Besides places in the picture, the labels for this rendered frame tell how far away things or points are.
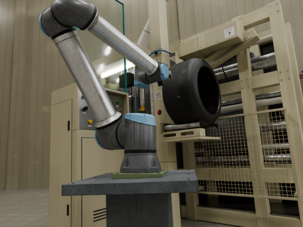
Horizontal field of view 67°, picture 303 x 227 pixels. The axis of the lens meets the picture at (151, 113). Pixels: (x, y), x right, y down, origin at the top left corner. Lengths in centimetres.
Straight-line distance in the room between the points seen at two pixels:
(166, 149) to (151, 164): 100
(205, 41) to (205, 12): 404
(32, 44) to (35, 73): 85
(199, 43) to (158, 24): 44
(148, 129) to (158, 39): 138
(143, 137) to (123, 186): 26
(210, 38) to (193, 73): 60
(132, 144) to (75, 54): 48
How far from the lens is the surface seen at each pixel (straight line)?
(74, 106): 184
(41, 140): 646
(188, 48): 237
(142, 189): 85
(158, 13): 241
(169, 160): 202
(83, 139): 180
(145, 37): 284
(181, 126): 184
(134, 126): 104
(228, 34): 223
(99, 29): 109
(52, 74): 666
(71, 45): 112
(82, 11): 105
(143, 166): 101
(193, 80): 174
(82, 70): 111
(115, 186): 87
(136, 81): 139
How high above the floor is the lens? 70
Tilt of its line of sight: 10 degrees up
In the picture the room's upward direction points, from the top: 3 degrees counter-clockwise
